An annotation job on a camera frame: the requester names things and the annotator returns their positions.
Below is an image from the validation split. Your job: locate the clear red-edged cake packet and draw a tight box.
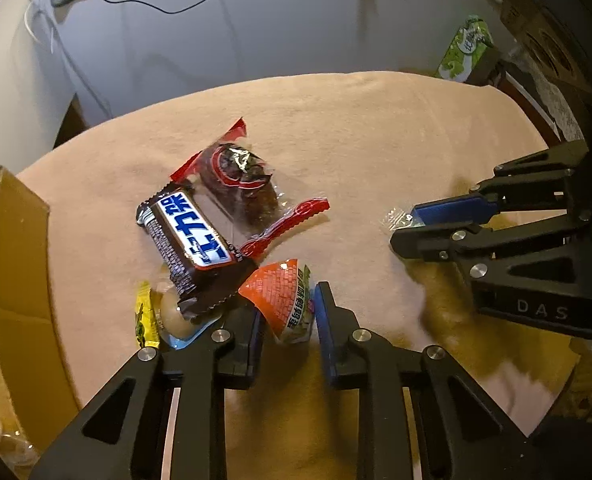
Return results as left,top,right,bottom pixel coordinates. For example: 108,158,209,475
170,118,331,258

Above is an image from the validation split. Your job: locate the orange green jelly cup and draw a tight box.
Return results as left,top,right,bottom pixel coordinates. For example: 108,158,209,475
238,258,314,344

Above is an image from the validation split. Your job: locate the small green candy packet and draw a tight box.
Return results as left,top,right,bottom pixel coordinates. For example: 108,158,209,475
381,207,415,233

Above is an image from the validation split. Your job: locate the brown cardboard box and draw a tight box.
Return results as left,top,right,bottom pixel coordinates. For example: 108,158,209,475
0,167,79,479

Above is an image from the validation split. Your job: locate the white cable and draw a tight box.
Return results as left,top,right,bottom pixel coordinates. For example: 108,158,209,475
22,0,60,57

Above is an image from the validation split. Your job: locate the dark blue-label chocolate bar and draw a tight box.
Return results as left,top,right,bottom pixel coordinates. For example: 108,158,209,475
136,182,258,318

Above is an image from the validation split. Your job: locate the green tissue box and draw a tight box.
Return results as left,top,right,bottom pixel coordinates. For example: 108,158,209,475
435,15,498,84

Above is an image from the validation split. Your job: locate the yellow snack packet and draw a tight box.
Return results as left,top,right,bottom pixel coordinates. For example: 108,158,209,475
134,279,225,351

